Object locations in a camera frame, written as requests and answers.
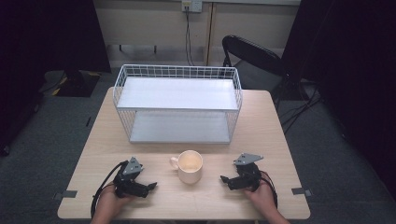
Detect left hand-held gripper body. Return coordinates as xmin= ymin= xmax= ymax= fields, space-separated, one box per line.
xmin=112 ymin=156 xmax=150 ymax=199

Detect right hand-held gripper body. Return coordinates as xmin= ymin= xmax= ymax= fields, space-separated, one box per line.
xmin=226 ymin=152 xmax=264 ymax=192

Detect cream white cup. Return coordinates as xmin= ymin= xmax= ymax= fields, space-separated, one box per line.
xmin=169 ymin=149 xmax=205 ymax=185

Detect white wire shelf rack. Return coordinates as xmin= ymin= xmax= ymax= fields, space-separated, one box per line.
xmin=112 ymin=63 xmax=244 ymax=145

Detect person's left hand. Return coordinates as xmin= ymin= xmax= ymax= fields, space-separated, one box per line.
xmin=98 ymin=183 xmax=136 ymax=219

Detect person's right hand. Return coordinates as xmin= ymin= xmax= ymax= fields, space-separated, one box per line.
xmin=243 ymin=173 xmax=278 ymax=216

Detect grey tape strip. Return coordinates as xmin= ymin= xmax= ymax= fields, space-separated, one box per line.
xmin=290 ymin=187 xmax=313 ymax=197
xmin=52 ymin=189 xmax=78 ymax=201

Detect black chair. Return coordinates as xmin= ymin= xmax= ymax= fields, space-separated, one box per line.
xmin=221 ymin=35 xmax=289 ymax=94

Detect black curtain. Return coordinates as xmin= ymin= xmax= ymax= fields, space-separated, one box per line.
xmin=281 ymin=0 xmax=396 ymax=200
xmin=0 ymin=0 xmax=112 ymax=157

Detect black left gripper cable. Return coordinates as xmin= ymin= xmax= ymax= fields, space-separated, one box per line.
xmin=90 ymin=160 xmax=129 ymax=218

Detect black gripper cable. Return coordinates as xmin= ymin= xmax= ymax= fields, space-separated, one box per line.
xmin=260 ymin=170 xmax=279 ymax=209
xmin=90 ymin=160 xmax=129 ymax=218

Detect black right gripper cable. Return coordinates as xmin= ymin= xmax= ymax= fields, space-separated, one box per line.
xmin=260 ymin=170 xmax=279 ymax=209

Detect black floor cables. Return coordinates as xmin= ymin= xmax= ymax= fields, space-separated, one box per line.
xmin=274 ymin=78 xmax=325 ymax=134

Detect black stand base plate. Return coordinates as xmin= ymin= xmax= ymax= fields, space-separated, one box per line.
xmin=38 ymin=69 xmax=102 ymax=98

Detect black wall cable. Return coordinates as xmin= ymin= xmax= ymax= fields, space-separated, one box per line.
xmin=184 ymin=5 xmax=196 ymax=67

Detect white wall socket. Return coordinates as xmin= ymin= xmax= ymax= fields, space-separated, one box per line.
xmin=181 ymin=0 xmax=204 ymax=14

